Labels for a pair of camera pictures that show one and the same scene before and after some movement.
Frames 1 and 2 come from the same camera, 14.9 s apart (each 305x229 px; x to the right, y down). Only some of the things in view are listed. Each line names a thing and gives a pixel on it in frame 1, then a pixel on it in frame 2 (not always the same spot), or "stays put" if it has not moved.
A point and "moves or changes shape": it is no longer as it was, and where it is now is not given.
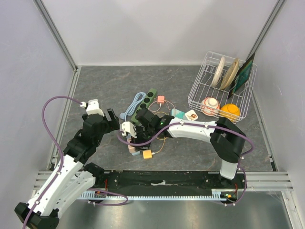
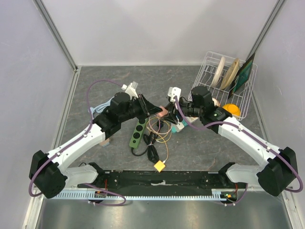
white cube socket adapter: [191, 115] stays put
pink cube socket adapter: [131, 149] → [104, 142]
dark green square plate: [242, 77] stays put
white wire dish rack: [223, 87] stays put
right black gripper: [138, 140] → [171, 116]
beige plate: [230, 74] stays put
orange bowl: [230, 110] stays put
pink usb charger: [160, 99] moves or changes shape
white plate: [218, 72] stays put
